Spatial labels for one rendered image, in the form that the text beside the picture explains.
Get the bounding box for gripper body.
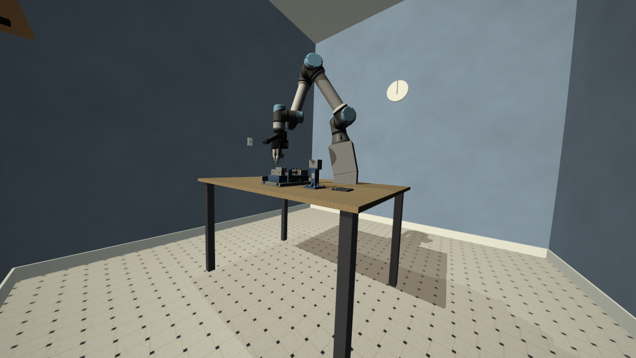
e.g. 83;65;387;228
272;129;289;149

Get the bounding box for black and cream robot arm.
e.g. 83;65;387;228
273;53;356;145

